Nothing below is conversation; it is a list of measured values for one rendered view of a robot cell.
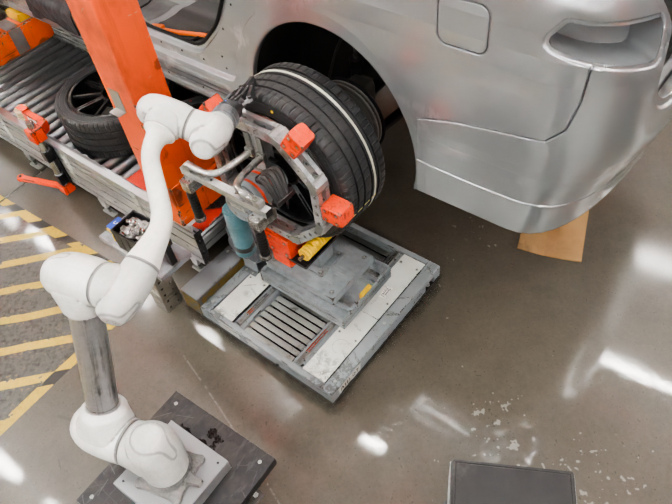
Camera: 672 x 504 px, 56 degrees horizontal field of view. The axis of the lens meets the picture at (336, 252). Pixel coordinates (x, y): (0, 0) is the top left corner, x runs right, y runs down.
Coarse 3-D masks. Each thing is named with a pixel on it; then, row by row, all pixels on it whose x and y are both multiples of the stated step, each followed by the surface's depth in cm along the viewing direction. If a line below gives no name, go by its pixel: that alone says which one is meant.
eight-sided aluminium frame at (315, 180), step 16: (240, 128) 218; (256, 128) 212; (272, 128) 213; (272, 144) 211; (224, 160) 245; (288, 160) 212; (304, 160) 214; (224, 176) 250; (304, 176) 212; (320, 176) 214; (320, 192) 215; (320, 208) 219; (272, 224) 252; (288, 224) 252; (320, 224) 227; (304, 240) 243
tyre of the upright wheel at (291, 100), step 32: (288, 64) 226; (256, 96) 215; (288, 96) 213; (320, 96) 216; (288, 128) 215; (320, 128) 211; (352, 128) 217; (320, 160) 215; (352, 160) 217; (352, 192) 221
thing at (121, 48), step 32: (96, 0) 194; (128, 0) 203; (96, 32) 204; (128, 32) 208; (96, 64) 219; (128, 64) 213; (128, 96) 220; (128, 128) 238; (160, 160) 243; (192, 160) 256
